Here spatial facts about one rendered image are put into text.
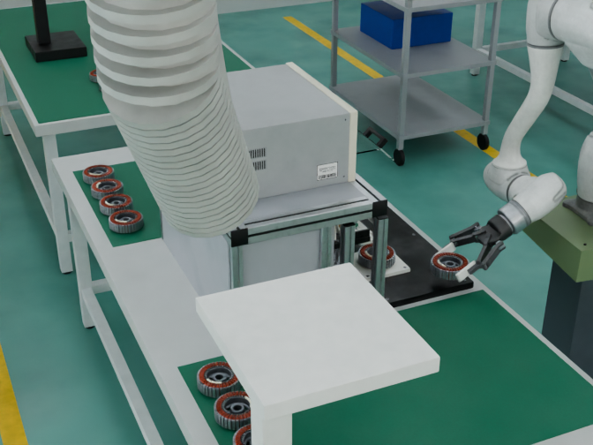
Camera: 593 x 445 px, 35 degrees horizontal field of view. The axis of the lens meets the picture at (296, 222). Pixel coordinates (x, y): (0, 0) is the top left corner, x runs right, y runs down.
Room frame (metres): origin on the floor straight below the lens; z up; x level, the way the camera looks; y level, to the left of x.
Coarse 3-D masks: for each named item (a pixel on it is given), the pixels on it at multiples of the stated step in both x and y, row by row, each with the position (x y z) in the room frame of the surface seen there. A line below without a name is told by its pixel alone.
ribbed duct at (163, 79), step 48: (96, 0) 1.11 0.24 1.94; (144, 0) 1.07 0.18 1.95; (192, 0) 1.11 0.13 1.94; (96, 48) 1.13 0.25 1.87; (144, 48) 1.11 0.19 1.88; (192, 48) 1.11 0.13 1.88; (144, 96) 1.11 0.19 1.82; (192, 96) 1.12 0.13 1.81; (144, 144) 1.15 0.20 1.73; (192, 144) 1.15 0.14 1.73; (240, 144) 1.25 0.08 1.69; (192, 192) 1.20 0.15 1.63; (240, 192) 1.26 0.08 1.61
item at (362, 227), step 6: (360, 222) 2.43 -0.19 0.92; (360, 228) 2.40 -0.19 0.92; (366, 228) 2.40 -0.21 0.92; (360, 234) 2.38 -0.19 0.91; (366, 234) 2.39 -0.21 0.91; (336, 240) 2.36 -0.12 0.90; (360, 240) 2.38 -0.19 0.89; (366, 240) 2.39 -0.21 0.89; (336, 246) 2.35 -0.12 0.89; (336, 252) 2.36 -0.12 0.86; (336, 258) 2.36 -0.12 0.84
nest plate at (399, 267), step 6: (354, 258) 2.46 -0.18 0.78; (396, 258) 2.47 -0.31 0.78; (354, 264) 2.43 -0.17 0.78; (360, 264) 2.43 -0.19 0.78; (396, 264) 2.43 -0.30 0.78; (402, 264) 2.43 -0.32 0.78; (360, 270) 2.39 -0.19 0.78; (366, 270) 2.39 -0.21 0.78; (390, 270) 2.39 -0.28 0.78; (396, 270) 2.39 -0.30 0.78; (402, 270) 2.40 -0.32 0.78; (408, 270) 2.40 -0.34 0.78; (366, 276) 2.36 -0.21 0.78
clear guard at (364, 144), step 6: (360, 132) 2.77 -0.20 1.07; (360, 138) 2.73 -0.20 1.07; (366, 138) 2.73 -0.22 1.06; (360, 144) 2.68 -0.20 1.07; (366, 144) 2.68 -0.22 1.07; (372, 144) 2.68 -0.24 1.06; (360, 150) 2.63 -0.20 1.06; (366, 150) 2.63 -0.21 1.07; (372, 150) 2.64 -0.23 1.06; (390, 156) 2.67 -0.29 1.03
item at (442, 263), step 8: (440, 256) 2.38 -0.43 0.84; (448, 256) 2.39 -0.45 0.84; (456, 256) 2.38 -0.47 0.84; (464, 256) 2.38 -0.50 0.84; (432, 264) 2.34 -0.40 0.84; (440, 264) 2.33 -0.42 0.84; (448, 264) 2.36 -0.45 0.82; (456, 264) 2.37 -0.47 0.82; (464, 264) 2.33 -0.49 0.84; (432, 272) 2.33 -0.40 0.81; (440, 272) 2.31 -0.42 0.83; (448, 272) 2.30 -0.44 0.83; (456, 272) 2.30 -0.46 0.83
